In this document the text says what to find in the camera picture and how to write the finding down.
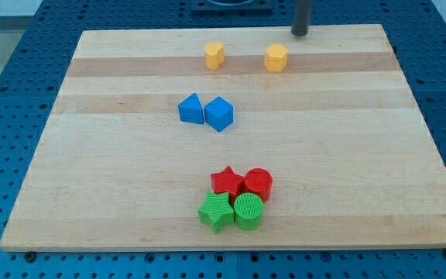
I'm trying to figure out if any red star block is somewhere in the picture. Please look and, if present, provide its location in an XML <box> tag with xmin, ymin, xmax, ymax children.
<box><xmin>210</xmin><ymin>166</ymin><xmax>244</xmax><ymax>205</ymax></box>

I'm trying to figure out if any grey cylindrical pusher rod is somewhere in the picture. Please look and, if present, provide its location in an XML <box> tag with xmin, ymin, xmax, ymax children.
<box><xmin>291</xmin><ymin>0</ymin><xmax>314</xmax><ymax>37</ymax></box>

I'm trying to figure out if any red cylinder block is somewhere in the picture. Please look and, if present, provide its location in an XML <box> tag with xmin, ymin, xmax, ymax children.
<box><xmin>244</xmin><ymin>168</ymin><xmax>273</xmax><ymax>203</ymax></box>

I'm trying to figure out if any green cylinder block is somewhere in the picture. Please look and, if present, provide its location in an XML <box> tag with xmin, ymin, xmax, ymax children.
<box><xmin>234</xmin><ymin>192</ymin><xmax>264</xmax><ymax>231</ymax></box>

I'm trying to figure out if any yellow hexagon block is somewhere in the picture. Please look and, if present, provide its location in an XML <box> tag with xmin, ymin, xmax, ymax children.
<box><xmin>264</xmin><ymin>44</ymin><xmax>288</xmax><ymax>72</ymax></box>

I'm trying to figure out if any blue cube block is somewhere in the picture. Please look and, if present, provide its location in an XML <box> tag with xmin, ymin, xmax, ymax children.
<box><xmin>204</xmin><ymin>97</ymin><xmax>234</xmax><ymax>132</ymax></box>

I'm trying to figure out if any yellow heart block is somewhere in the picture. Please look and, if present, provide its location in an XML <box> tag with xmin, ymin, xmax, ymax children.
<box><xmin>204</xmin><ymin>42</ymin><xmax>225</xmax><ymax>70</ymax></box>

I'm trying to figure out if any blue triangle block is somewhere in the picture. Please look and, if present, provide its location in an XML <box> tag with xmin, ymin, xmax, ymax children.
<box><xmin>178</xmin><ymin>93</ymin><xmax>204</xmax><ymax>124</ymax></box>

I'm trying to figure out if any green star block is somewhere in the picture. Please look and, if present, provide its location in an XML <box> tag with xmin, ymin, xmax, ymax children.
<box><xmin>197</xmin><ymin>192</ymin><xmax>235</xmax><ymax>234</ymax></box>

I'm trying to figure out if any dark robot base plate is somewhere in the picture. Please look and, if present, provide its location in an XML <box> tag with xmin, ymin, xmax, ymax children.
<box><xmin>190</xmin><ymin>0</ymin><xmax>274</xmax><ymax>14</ymax></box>

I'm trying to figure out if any wooden board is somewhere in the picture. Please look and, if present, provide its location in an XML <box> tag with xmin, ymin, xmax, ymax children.
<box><xmin>0</xmin><ymin>24</ymin><xmax>446</xmax><ymax>252</ymax></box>

